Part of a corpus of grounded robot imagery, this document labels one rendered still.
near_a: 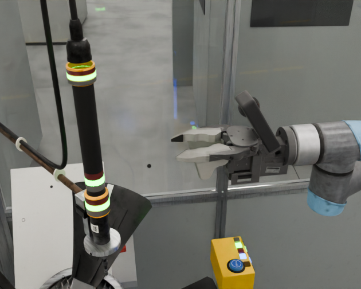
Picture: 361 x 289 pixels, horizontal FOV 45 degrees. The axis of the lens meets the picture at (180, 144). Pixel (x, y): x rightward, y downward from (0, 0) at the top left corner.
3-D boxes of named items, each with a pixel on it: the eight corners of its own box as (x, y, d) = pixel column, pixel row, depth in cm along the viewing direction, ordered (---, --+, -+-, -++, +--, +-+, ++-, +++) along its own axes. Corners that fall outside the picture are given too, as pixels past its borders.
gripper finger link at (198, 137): (171, 161, 81) (220, 164, 80) (171, 134, 78) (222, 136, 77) (172, 153, 83) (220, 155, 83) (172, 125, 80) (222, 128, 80)
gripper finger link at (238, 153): (212, 166, 72) (259, 155, 75) (213, 159, 71) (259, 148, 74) (200, 152, 75) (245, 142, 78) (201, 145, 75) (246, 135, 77)
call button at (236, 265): (227, 262, 131) (228, 258, 131) (240, 261, 132) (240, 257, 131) (231, 273, 128) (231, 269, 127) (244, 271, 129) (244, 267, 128)
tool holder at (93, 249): (71, 238, 86) (65, 199, 80) (101, 222, 90) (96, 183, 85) (97, 263, 80) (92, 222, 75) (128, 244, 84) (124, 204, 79)
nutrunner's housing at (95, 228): (89, 253, 86) (55, 19, 62) (106, 243, 88) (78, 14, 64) (101, 263, 83) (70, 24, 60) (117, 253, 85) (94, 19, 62)
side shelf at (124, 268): (40, 249, 169) (39, 243, 168) (133, 239, 174) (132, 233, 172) (32, 299, 149) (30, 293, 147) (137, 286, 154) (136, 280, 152)
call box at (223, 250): (210, 262, 145) (211, 238, 140) (238, 258, 146) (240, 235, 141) (220, 301, 131) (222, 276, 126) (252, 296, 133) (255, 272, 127)
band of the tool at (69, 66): (62, 82, 67) (60, 64, 65) (86, 74, 69) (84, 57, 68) (78, 90, 64) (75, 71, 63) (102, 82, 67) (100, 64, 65)
